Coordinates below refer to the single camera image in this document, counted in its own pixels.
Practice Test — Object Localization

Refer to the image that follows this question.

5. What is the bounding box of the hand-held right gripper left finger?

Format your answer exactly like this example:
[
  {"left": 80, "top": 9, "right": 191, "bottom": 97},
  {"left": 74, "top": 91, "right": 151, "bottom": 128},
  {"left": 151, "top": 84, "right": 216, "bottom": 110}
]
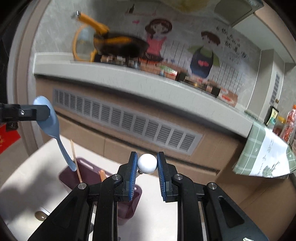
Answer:
[{"left": 27, "top": 151, "right": 138, "bottom": 241}]

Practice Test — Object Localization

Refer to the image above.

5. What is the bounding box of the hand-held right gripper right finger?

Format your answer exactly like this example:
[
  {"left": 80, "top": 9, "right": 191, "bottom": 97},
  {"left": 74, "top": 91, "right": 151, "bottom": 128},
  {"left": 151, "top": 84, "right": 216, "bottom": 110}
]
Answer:
[{"left": 157, "top": 152, "right": 270, "bottom": 241}]

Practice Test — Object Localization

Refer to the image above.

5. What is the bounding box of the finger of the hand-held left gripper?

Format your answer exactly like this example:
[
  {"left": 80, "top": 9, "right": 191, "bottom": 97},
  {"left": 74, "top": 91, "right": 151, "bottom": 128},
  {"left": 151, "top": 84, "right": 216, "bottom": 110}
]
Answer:
[{"left": 0, "top": 103, "right": 51, "bottom": 126}]

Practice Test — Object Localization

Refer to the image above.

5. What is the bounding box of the white round-ended utensil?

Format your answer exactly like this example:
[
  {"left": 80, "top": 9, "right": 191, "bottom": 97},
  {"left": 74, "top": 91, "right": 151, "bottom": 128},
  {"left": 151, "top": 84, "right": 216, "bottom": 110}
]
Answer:
[{"left": 136, "top": 153, "right": 158, "bottom": 175}]

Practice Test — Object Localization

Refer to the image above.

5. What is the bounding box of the light blue plastic spoon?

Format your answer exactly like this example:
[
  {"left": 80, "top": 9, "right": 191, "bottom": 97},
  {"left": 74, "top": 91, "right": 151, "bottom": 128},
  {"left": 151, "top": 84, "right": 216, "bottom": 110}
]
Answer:
[{"left": 33, "top": 96, "right": 77, "bottom": 172}]

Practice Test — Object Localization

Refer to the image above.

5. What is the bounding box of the maroon plastic utensil holder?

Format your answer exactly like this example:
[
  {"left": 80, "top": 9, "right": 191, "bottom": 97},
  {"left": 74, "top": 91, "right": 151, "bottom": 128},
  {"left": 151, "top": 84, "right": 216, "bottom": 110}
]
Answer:
[{"left": 58, "top": 157, "right": 142, "bottom": 226}]

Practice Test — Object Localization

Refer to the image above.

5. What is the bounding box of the red paper decoration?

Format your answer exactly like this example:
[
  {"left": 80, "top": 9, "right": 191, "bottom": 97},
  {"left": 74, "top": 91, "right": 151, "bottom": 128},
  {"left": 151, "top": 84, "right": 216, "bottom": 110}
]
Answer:
[{"left": 0, "top": 123, "right": 21, "bottom": 154}]

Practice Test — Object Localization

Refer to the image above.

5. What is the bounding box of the grey ventilation grille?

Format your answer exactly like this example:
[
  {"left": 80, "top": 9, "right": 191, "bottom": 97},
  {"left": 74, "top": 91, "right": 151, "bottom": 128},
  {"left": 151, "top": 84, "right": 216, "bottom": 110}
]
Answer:
[{"left": 53, "top": 88, "right": 205, "bottom": 156}]

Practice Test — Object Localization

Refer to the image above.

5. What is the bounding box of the wooden chopstick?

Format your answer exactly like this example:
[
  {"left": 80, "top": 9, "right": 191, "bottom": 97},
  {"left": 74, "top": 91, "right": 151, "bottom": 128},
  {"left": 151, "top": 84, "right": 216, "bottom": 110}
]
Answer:
[{"left": 70, "top": 140, "right": 83, "bottom": 183}]

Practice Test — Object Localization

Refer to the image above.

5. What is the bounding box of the white stone countertop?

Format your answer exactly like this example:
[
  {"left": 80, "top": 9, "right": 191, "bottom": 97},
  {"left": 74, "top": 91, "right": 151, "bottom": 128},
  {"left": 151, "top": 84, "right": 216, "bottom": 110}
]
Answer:
[{"left": 34, "top": 52, "right": 257, "bottom": 139}]

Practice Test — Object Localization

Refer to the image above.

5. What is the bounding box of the sink drain plug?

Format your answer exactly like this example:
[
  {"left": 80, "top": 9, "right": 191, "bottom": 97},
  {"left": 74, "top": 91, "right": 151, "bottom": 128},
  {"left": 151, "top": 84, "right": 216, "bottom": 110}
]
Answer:
[{"left": 35, "top": 210, "right": 50, "bottom": 221}]

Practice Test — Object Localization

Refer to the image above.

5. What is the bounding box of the green checked cloth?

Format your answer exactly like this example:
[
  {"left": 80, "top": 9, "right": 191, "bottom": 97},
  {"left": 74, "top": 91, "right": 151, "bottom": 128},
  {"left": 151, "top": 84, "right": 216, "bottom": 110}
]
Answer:
[{"left": 232, "top": 122, "right": 296, "bottom": 179}]

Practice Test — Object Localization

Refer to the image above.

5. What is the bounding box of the row of seasoning boxes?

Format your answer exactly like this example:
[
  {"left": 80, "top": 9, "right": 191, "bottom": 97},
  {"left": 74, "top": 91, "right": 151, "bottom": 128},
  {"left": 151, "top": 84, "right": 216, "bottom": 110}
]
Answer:
[{"left": 94, "top": 54, "right": 238, "bottom": 107}]

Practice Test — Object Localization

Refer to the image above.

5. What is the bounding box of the orange capped bottle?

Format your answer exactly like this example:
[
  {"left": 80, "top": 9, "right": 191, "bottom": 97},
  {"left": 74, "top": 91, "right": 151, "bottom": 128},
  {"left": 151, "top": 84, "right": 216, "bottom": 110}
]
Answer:
[{"left": 272, "top": 116, "right": 286, "bottom": 136}]

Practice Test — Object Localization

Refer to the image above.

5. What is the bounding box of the red chili jar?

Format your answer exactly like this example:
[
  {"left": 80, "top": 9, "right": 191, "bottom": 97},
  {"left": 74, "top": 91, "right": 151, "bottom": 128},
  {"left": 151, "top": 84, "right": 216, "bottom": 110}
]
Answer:
[{"left": 280, "top": 105, "right": 296, "bottom": 143}]

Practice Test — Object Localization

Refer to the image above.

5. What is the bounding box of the clear jug with orange handle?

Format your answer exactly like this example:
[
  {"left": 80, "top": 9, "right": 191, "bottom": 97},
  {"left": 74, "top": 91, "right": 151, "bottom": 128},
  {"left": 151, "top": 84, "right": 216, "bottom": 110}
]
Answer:
[{"left": 73, "top": 25, "right": 96, "bottom": 62}]

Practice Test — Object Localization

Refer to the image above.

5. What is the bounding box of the black wok with orange handle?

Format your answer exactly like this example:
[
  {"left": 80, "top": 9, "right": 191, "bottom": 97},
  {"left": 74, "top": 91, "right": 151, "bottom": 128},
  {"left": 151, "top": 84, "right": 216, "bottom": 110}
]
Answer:
[{"left": 76, "top": 11, "right": 149, "bottom": 58}]

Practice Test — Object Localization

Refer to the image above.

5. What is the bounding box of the cartoon wall poster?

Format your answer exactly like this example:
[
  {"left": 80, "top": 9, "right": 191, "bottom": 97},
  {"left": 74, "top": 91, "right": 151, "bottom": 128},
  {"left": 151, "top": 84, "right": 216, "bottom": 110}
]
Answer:
[{"left": 124, "top": 3, "right": 262, "bottom": 98}]

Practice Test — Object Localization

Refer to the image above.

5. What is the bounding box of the small wall vent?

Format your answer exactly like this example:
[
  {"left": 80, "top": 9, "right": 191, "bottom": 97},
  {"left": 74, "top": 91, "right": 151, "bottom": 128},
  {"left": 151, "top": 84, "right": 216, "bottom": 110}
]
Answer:
[{"left": 270, "top": 71, "right": 281, "bottom": 105}]

